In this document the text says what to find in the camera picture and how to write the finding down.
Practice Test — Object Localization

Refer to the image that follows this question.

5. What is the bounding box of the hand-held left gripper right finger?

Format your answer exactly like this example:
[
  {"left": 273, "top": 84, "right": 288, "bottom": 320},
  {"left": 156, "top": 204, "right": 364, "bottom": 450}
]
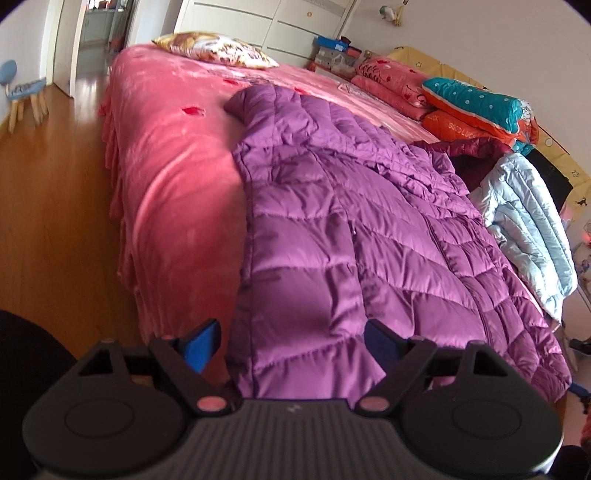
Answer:
[{"left": 358, "top": 318, "right": 507, "bottom": 414}]

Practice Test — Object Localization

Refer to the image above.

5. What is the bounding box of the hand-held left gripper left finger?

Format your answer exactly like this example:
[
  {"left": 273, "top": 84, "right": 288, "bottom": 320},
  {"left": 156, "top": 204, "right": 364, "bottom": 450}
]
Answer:
[{"left": 76, "top": 318, "right": 242, "bottom": 414}]

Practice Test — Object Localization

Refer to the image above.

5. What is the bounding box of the purple down jacket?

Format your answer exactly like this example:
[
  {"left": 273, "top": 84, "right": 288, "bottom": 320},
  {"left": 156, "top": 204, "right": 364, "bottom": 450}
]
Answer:
[{"left": 224, "top": 85, "right": 572, "bottom": 403}]

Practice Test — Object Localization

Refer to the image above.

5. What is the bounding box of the pink heart blanket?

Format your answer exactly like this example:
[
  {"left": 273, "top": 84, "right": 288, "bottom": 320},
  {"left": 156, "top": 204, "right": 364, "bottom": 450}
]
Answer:
[{"left": 99, "top": 44, "right": 570, "bottom": 403}]

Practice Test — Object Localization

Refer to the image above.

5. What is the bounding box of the person's dark clothing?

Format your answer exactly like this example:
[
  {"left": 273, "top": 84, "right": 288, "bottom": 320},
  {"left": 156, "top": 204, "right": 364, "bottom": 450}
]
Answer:
[{"left": 0, "top": 310, "right": 79, "bottom": 480}]

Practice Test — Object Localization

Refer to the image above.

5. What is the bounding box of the light blue down jacket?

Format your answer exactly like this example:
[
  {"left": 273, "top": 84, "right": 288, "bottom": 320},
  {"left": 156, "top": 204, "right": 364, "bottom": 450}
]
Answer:
[{"left": 471, "top": 152, "right": 578, "bottom": 324}]

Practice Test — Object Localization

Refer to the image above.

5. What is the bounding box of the dark red jacket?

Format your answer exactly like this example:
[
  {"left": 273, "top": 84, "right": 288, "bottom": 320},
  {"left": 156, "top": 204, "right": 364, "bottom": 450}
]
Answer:
[{"left": 411, "top": 136, "right": 514, "bottom": 193}]

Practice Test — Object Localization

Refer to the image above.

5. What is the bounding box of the orange quilt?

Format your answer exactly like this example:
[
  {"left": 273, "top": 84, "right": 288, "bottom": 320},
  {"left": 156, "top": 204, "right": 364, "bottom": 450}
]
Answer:
[{"left": 422, "top": 108, "right": 540, "bottom": 149}]

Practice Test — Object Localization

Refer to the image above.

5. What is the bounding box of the black cloth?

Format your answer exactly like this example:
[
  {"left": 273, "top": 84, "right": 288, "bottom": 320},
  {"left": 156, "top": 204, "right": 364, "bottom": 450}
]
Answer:
[{"left": 525, "top": 148, "right": 574, "bottom": 214}]

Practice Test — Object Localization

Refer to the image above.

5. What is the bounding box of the pink folded quilt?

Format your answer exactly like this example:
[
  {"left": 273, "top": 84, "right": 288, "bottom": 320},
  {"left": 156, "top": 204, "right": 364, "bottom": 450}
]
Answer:
[
  {"left": 355, "top": 56, "right": 438, "bottom": 110},
  {"left": 350, "top": 75, "right": 431, "bottom": 122}
]

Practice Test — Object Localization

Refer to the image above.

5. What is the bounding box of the teal dotted quilt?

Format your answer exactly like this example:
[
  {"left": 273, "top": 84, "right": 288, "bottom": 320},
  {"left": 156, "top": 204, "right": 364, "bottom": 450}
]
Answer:
[{"left": 422, "top": 77, "right": 537, "bottom": 140}]

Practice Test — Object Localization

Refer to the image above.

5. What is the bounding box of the yellow headboard cover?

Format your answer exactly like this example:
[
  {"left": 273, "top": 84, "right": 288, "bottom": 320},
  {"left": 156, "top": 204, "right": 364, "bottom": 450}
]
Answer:
[{"left": 387, "top": 45, "right": 591, "bottom": 223}]

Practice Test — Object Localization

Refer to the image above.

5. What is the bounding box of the clear storage box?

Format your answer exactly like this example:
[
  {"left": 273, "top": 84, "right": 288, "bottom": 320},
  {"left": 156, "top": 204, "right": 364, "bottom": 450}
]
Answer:
[{"left": 307, "top": 46, "right": 366, "bottom": 75}]

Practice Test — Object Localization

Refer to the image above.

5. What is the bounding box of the cartoon print pillow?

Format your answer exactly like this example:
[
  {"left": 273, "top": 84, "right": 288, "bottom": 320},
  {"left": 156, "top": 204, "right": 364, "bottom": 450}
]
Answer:
[{"left": 151, "top": 31, "right": 280, "bottom": 70}]

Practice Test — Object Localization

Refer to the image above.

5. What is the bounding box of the blue box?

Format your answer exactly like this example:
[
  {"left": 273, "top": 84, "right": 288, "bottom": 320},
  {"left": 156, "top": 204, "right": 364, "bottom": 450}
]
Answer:
[{"left": 313, "top": 36, "right": 353, "bottom": 53}]

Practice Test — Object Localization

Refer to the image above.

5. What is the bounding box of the blue child chair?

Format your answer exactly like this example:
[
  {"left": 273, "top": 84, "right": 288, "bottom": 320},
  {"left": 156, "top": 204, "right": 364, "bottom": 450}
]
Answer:
[{"left": 0, "top": 60, "right": 49, "bottom": 135}]

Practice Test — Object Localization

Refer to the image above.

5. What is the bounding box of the white wardrobe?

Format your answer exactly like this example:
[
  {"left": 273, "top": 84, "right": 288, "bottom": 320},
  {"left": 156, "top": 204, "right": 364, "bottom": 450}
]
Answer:
[{"left": 173, "top": 0, "right": 357, "bottom": 70}]

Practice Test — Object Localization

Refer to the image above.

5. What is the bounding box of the white door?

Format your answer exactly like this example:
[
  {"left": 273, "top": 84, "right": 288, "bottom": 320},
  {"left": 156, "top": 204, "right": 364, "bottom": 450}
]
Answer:
[{"left": 46, "top": 0, "right": 88, "bottom": 98}]

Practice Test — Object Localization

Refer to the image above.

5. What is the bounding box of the hanging wall ornament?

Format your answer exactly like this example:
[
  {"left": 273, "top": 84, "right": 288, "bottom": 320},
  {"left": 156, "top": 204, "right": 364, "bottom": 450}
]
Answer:
[{"left": 379, "top": 1, "right": 408, "bottom": 27}]

